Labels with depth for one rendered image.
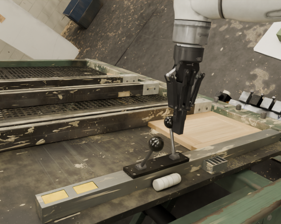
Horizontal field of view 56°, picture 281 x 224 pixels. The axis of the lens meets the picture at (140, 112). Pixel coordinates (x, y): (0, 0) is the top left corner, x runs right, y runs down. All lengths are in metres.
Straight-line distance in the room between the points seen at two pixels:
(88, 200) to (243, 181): 0.52
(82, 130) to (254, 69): 1.89
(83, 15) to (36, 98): 4.17
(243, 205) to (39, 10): 5.96
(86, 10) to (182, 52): 4.81
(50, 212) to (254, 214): 0.42
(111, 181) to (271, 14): 0.50
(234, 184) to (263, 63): 1.73
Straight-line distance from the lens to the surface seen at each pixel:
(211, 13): 0.65
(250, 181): 0.93
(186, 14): 0.65
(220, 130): 1.15
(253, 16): 0.62
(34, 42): 4.95
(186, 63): 0.68
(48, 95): 1.35
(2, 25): 4.84
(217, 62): 2.79
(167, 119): 0.75
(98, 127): 1.00
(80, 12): 5.39
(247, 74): 2.56
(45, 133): 0.93
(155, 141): 0.61
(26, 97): 1.32
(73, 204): 0.62
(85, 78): 1.66
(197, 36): 0.65
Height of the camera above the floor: 2.00
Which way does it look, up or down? 40 degrees down
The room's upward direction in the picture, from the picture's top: 57 degrees counter-clockwise
